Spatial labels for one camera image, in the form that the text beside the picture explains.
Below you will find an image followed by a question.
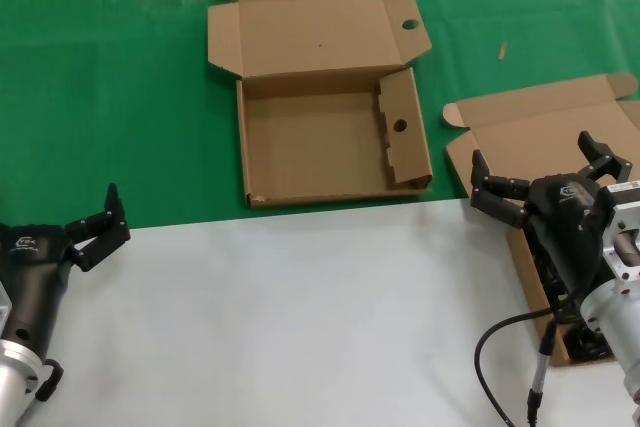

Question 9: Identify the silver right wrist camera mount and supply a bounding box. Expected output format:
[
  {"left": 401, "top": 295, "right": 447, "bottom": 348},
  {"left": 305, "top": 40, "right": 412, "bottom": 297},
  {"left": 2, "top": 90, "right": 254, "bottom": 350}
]
[{"left": 597, "top": 178, "right": 640, "bottom": 282}]

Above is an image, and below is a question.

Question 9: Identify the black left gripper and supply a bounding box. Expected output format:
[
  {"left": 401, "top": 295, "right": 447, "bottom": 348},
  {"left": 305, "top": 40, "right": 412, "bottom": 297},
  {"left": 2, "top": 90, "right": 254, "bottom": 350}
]
[{"left": 0, "top": 183, "right": 132, "bottom": 360}]

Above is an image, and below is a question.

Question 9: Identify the cardboard box holding cables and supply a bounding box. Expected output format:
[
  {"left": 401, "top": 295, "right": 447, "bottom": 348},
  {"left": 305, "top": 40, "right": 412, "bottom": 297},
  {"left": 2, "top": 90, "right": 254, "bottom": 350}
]
[{"left": 441, "top": 73, "right": 640, "bottom": 368}]

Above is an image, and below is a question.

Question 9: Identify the black power cable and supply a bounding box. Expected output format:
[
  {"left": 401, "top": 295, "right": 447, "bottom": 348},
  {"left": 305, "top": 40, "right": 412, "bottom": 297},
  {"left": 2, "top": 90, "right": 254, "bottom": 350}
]
[
  {"left": 537, "top": 241, "right": 584, "bottom": 321},
  {"left": 562, "top": 319, "right": 619, "bottom": 362}
]

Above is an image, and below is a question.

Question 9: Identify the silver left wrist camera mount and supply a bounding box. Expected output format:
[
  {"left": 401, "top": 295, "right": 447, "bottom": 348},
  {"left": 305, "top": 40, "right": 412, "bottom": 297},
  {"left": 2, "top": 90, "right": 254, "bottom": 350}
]
[{"left": 0, "top": 282, "right": 14, "bottom": 341}]

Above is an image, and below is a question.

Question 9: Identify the right arm black connector cable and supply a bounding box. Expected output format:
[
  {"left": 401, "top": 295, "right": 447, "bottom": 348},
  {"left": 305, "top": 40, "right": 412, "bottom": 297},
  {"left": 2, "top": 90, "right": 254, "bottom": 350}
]
[{"left": 473, "top": 291, "right": 586, "bottom": 427}]

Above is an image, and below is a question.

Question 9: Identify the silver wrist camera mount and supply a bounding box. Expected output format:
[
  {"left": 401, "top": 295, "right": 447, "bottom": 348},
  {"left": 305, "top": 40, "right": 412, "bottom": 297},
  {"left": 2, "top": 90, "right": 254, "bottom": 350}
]
[
  {"left": 597, "top": 178, "right": 640, "bottom": 282},
  {"left": 0, "top": 282, "right": 14, "bottom": 341}
]

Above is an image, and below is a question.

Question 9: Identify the arm black connector cable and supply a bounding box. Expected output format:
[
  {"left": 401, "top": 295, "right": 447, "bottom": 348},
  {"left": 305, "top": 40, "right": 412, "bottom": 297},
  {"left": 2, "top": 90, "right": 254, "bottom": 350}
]
[
  {"left": 473, "top": 291, "right": 586, "bottom": 427},
  {"left": 17, "top": 355, "right": 65, "bottom": 426}
]

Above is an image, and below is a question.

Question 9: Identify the green table cloth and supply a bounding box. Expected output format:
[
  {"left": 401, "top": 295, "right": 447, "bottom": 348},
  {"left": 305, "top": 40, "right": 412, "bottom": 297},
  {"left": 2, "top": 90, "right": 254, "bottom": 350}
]
[{"left": 0, "top": 0, "right": 640, "bottom": 229}]

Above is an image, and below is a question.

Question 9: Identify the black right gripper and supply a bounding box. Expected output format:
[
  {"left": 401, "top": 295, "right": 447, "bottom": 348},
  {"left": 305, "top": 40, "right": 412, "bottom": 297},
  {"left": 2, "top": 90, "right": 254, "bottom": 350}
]
[{"left": 469, "top": 130, "right": 635, "bottom": 298}]

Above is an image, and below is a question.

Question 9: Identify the cardboard box with holed flap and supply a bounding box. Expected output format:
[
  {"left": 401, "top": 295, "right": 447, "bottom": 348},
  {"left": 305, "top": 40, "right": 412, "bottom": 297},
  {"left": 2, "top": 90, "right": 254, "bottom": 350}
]
[{"left": 206, "top": 0, "right": 434, "bottom": 211}]

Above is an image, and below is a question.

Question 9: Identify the left arm black connector cable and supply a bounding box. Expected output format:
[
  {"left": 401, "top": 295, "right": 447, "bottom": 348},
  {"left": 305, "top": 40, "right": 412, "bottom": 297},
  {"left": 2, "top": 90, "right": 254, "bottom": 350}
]
[{"left": 17, "top": 355, "right": 65, "bottom": 426}]

